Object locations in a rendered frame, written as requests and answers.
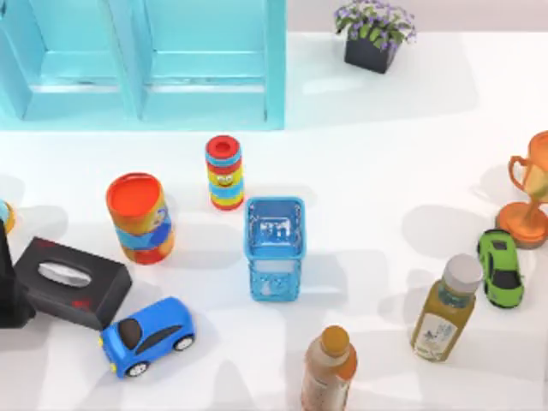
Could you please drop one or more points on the slim red striped can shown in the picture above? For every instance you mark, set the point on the slim red striped can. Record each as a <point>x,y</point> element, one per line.
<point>225,180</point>

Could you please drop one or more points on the blue plastic basket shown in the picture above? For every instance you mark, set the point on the blue plastic basket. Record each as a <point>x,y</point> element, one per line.
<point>276,274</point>

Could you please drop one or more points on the wide orange and blue can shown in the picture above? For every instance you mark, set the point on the wide orange and blue can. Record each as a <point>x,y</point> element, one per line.
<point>143,227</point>

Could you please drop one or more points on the light blue rack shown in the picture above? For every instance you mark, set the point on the light blue rack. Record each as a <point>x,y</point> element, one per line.
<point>205,64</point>

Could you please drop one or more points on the blue toy car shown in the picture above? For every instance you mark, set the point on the blue toy car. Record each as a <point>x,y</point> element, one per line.
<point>158,325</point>

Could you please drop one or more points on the purple flower plant black pot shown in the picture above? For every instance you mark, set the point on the purple flower plant black pot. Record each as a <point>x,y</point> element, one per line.
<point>369,55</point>

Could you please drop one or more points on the pale bottle orange cap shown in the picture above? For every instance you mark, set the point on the pale bottle orange cap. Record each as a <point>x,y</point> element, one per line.
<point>327,377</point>

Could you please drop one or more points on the green bottle white cap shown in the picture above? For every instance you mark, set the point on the green bottle white cap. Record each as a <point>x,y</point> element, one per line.
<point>445,317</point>

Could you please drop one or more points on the black tissue box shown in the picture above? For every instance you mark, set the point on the black tissue box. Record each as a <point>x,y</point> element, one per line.
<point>77,295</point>

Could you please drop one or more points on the green toy car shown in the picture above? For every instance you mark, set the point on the green toy car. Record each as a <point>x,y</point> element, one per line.
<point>501,265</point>

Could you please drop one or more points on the orange trophy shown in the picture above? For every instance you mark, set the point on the orange trophy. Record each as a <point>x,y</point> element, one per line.
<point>528,218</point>

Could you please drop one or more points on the yellow and blue round object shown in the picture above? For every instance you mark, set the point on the yellow and blue round object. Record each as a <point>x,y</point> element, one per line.
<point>8,216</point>

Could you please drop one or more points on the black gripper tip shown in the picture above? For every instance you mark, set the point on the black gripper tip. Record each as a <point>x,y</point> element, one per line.
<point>10,291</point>

